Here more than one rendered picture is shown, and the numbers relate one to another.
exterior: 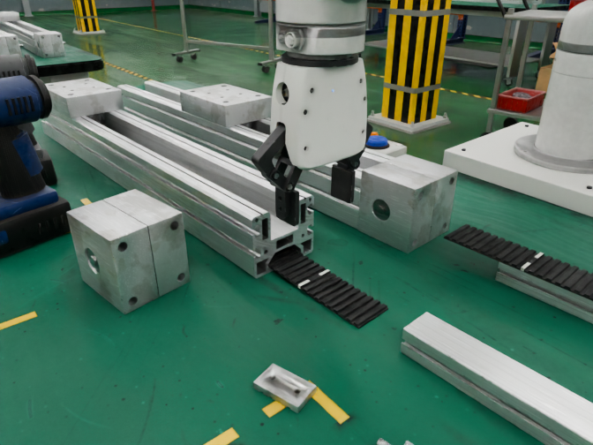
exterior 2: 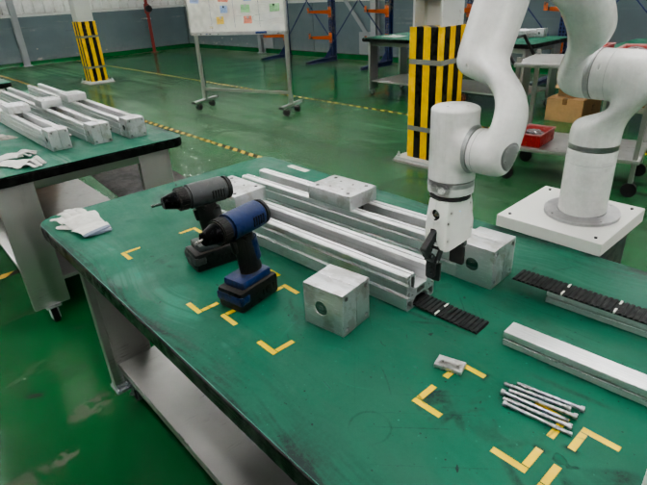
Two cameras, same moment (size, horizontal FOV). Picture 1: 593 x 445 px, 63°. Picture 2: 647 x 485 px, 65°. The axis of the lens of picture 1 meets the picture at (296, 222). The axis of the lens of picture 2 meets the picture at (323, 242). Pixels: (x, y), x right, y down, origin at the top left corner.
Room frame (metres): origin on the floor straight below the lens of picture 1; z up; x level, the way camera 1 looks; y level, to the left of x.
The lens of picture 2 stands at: (-0.38, 0.25, 1.40)
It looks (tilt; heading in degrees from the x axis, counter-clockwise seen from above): 26 degrees down; 358
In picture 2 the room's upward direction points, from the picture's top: 3 degrees counter-clockwise
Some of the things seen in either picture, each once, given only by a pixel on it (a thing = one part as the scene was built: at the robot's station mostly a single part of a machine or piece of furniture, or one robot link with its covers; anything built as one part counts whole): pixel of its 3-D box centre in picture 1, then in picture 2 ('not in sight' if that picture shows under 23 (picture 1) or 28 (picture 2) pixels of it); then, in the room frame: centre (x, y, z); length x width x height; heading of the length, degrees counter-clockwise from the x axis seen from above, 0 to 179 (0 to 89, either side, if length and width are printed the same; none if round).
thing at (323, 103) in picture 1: (318, 103); (448, 216); (0.49, -0.02, 1.00); 0.10 x 0.07 x 0.11; 132
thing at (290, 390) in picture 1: (284, 387); (450, 365); (0.32, 0.01, 0.78); 0.05 x 0.03 x 0.01; 55
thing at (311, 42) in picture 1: (318, 39); (450, 185); (0.49, -0.02, 1.06); 0.09 x 0.08 x 0.03; 132
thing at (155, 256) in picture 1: (138, 244); (340, 296); (0.51, 0.19, 0.83); 0.11 x 0.10 x 0.10; 137
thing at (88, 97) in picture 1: (82, 102); (234, 196); (1.02, 0.45, 0.87); 0.16 x 0.11 x 0.07; 42
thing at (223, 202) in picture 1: (140, 155); (294, 235); (0.83, 0.28, 0.82); 0.80 x 0.10 x 0.09; 42
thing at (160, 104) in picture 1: (227, 134); (342, 212); (0.96, 0.14, 0.82); 0.80 x 0.10 x 0.09; 42
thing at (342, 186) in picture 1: (349, 170); (460, 245); (0.53, -0.06, 0.91); 0.03 x 0.03 x 0.07; 42
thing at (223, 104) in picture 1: (226, 110); (342, 196); (0.96, 0.14, 0.87); 0.16 x 0.11 x 0.07; 42
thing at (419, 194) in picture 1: (411, 199); (487, 255); (0.64, -0.17, 0.83); 0.12 x 0.09 x 0.10; 132
